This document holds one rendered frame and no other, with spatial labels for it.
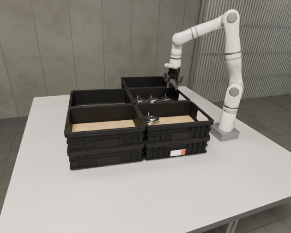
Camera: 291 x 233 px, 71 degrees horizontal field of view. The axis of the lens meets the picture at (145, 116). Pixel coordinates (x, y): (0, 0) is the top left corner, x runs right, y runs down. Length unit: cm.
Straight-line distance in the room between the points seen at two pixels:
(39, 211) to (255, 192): 98
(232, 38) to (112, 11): 197
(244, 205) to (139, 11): 265
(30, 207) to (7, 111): 238
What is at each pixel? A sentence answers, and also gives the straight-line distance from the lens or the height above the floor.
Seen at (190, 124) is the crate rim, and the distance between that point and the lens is 114.
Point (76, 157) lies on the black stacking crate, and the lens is 111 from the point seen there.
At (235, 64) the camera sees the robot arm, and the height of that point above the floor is 120.
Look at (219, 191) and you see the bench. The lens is 111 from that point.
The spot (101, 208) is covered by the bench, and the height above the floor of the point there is 70.
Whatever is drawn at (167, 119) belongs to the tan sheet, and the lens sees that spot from 136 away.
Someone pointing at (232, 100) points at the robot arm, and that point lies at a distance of 141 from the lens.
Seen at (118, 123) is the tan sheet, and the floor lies 83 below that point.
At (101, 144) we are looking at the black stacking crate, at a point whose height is 85.
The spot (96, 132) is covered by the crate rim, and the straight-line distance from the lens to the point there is 102.
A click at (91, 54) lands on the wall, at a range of 302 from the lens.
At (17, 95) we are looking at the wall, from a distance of 320.
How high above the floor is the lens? 145
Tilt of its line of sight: 27 degrees down
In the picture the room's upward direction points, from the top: 3 degrees clockwise
